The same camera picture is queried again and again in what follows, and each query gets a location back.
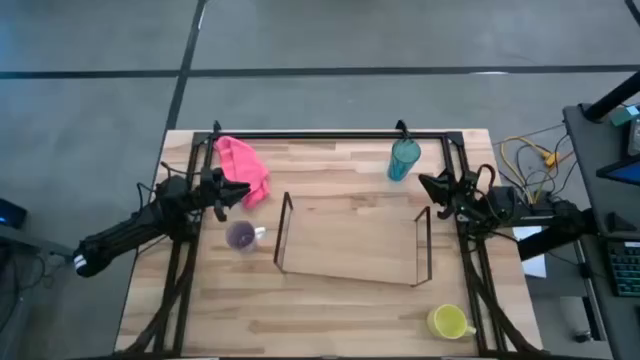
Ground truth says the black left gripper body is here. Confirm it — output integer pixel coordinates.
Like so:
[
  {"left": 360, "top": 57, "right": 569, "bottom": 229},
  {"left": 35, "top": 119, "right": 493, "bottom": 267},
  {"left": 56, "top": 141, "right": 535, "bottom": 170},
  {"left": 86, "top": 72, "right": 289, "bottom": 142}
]
[{"left": 199, "top": 167, "right": 228, "bottom": 223}]

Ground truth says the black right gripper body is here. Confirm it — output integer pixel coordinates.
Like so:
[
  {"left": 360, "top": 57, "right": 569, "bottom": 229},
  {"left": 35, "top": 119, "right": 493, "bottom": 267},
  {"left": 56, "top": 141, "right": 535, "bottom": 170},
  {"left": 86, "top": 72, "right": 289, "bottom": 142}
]
[{"left": 438, "top": 168, "right": 482, "bottom": 224}]

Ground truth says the purple transparent mug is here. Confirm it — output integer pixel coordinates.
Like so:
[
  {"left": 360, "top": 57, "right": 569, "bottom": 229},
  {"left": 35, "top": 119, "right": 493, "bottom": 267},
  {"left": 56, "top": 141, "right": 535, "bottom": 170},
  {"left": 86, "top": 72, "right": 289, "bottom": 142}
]
[{"left": 224, "top": 219, "right": 268, "bottom": 253}]

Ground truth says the teal transparent tumbler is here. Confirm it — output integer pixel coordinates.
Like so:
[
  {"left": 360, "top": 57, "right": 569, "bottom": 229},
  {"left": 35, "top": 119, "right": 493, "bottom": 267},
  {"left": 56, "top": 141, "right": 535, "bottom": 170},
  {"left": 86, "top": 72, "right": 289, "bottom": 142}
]
[{"left": 386, "top": 137, "right": 422, "bottom": 183}]

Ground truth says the yellow mug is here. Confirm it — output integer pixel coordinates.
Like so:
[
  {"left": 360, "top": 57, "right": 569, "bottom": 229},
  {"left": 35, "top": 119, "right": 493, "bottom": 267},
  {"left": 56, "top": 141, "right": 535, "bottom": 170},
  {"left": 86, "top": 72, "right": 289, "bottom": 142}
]
[{"left": 426, "top": 303, "right": 478, "bottom": 341}]

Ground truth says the pink cloth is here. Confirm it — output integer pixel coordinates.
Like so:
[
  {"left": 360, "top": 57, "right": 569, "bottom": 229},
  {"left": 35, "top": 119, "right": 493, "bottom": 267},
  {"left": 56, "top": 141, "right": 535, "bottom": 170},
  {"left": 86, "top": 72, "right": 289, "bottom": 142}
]
[{"left": 214, "top": 135, "right": 272, "bottom": 210}]

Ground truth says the black support bar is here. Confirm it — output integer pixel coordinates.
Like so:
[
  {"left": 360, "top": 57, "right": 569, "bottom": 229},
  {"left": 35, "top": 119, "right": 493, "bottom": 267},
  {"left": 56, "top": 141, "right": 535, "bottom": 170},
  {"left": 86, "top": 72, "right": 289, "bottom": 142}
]
[{"left": 517, "top": 219, "right": 601, "bottom": 262}]

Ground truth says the white paper sheet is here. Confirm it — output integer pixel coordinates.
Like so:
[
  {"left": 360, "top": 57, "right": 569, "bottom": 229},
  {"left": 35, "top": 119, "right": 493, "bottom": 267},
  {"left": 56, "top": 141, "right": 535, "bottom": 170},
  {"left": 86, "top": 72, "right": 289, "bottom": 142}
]
[{"left": 512, "top": 225, "right": 549, "bottom": 279}]

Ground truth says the laptop with blue screen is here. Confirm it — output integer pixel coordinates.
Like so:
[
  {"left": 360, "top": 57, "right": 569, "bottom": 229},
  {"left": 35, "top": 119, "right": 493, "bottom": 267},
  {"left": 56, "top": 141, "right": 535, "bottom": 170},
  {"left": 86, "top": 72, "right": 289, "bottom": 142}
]
[{"left": 594, "top": 157, "right": 640, "bottom": 187}]

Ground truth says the teal box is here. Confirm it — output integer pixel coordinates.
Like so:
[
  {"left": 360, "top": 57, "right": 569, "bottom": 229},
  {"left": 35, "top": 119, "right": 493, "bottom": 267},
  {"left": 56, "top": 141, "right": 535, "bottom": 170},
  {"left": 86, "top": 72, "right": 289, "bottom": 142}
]
[{"left": 608, "top": 103, "right": 640, "bottom": 127}]

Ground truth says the black keyboard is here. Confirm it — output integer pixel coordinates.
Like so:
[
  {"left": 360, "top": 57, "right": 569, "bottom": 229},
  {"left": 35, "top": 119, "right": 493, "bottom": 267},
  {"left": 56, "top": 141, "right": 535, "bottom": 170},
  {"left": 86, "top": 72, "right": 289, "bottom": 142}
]
[{"left": 606, "top": 238, "right": 640, "bottom": 300}]

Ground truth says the grey device on desk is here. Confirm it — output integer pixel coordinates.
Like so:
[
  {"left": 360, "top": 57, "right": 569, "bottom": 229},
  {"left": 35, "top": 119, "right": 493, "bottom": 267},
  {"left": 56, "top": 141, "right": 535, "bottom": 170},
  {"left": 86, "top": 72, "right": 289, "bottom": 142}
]
[{"left": 627, "top": 117, "right": 640, "bottom": 157}]

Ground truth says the black diagonal pole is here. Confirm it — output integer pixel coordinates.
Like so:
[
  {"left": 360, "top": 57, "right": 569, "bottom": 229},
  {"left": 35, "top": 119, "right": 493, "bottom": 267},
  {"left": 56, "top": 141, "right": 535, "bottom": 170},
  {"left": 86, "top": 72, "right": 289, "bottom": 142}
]
[{"left": 582, "top": 69, "right": 640, "bottom": 124}]

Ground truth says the black device with blue light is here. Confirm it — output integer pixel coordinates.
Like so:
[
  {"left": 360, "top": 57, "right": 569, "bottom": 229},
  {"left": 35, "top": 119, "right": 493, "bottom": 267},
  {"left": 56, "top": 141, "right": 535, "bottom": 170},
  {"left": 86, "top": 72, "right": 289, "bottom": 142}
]
[{"left": 0, "top": 198, "right": 29, "bottom": 230}]

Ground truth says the dark grey desk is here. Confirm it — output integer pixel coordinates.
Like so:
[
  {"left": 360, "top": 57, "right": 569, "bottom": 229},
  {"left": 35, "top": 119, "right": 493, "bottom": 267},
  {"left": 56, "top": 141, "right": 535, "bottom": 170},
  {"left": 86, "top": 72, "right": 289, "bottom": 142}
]
[{"left": 562, "top": 102, "right": 640, "bottom": 360}]

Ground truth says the yellow cable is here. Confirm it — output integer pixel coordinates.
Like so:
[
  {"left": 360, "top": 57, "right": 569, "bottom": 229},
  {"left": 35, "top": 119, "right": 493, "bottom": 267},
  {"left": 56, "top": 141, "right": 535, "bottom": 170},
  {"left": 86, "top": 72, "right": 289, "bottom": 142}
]
[{"left": 499, "top": 135, "right": 562, "bottom": 204}]

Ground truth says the black triangular bracket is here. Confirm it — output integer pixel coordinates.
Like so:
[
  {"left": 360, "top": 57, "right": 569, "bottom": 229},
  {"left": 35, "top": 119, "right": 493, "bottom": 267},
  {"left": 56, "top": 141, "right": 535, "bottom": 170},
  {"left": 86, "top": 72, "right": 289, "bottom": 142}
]
[{"left": 604, "top": 212, "right": 635, "bottom": 234}]

